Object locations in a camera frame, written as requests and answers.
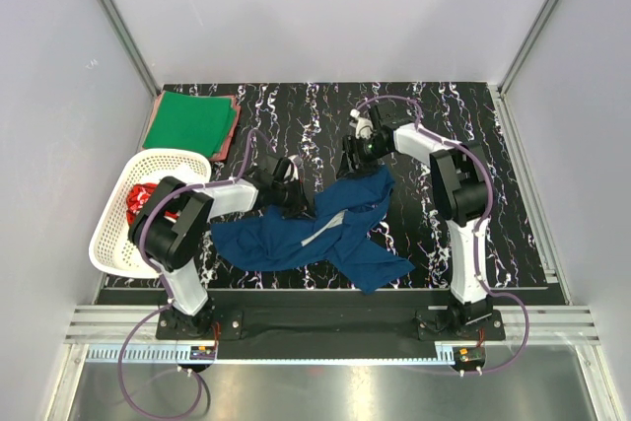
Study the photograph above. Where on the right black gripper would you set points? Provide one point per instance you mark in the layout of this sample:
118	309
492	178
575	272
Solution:
350	145

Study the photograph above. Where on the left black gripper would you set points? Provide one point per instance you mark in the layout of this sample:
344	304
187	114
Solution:
301	209

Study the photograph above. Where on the blue t shirt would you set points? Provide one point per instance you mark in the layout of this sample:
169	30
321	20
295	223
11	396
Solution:
345	213

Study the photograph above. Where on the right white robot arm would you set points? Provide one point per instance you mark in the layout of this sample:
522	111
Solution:
461	188

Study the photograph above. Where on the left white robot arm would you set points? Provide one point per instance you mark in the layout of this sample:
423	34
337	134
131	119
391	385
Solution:
169	226

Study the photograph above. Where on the folded pink t shirt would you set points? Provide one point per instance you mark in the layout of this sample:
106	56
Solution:
234	115

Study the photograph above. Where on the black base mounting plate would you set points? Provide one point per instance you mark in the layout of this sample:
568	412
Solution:
424	314

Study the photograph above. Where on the red and white t shirt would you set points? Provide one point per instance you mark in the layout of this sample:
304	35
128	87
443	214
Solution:
136	198

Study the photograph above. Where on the left small electronics board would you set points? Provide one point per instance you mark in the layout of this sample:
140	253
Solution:
203	352

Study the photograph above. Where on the small electronics board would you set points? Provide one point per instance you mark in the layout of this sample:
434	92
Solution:
203	352
468	355

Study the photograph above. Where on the white plastic laundry basket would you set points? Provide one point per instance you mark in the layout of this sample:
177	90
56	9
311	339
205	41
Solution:
110	251

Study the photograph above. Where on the right small electronics board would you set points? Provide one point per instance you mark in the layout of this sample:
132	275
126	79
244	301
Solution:
468	355

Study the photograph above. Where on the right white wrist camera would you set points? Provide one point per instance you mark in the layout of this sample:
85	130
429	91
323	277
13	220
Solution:
363	127

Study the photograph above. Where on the white slotted cable duct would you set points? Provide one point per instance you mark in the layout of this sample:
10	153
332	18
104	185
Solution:
428	355

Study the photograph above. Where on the left aluminium frame post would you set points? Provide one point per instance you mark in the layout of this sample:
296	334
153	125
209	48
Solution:
130	47

